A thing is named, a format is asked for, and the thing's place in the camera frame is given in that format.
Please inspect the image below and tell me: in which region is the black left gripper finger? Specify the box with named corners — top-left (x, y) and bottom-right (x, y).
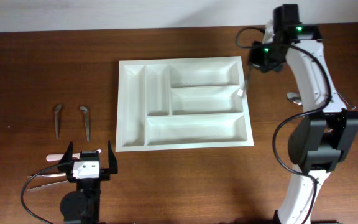
top-left (58, 142), bottom-right (73, 172)
top-left (108, 140), bottom-right (118, 174)

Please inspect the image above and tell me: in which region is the large metal spoon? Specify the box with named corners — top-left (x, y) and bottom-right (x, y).
top-left (287, 92), bottom-right (303, 106)
top-left (237, 67), bottom-right (252, 99)

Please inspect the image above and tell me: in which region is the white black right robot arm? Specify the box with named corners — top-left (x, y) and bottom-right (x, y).
top-left (115, 4), bottom-right (358, 223)

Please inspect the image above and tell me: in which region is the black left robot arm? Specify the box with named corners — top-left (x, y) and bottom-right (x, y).
top-left (58, 142), bottom-right (109, 224)

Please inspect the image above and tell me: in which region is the upper metal knife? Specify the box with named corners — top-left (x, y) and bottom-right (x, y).
top-left (27, 173), bottom-right (66, 178)

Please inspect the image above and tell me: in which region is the left small metal spoon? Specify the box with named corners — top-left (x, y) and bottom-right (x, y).
top-left (54, 104), bottom-right (62, 139)

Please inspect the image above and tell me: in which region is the small metal spoon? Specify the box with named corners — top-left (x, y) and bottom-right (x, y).
top-left (80, 106), bottom-right (90, 142)
top-left (54, 104), bottom-right (62, 139)

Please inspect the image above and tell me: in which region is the right small metal spoon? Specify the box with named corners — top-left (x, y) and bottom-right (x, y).
top-left (80, 106), bottom-right (90, 142)

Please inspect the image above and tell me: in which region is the white plastic cutlery tray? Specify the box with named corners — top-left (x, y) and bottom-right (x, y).
top-left (115, 56), bottom-right (254, 152)

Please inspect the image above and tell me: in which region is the pink handled utensil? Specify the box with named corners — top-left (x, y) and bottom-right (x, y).
top-left (46, 152), bottom-right (98, 162)

